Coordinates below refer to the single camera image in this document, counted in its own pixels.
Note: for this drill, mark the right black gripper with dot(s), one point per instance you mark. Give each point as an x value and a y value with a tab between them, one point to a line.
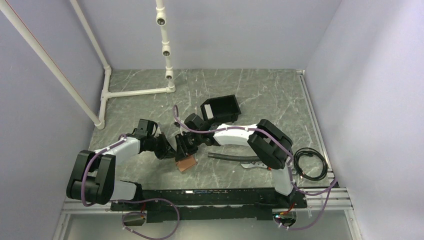
182	149

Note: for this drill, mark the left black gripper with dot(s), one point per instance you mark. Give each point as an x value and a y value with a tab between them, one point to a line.
167	151

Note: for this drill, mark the brown leather card holder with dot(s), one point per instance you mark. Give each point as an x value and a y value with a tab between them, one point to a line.
186	163

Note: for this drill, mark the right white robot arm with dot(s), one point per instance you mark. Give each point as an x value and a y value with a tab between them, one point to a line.
271	146

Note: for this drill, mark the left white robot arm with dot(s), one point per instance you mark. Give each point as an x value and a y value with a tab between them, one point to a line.
93	177

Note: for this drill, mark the white cards in tray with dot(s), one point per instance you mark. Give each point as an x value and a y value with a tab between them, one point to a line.
208	111

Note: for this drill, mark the black plastic card tray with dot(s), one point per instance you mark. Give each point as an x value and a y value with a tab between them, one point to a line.
225	109

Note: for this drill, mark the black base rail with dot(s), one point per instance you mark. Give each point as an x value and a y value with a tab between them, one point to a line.
211	204

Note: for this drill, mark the red handled pruning shears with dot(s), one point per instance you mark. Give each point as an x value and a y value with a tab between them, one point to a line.
254	164

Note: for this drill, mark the aluminium frame rail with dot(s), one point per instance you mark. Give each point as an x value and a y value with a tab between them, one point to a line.
322	147

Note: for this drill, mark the white pvc pipe frame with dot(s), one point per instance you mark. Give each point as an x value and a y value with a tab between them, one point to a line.
50	72

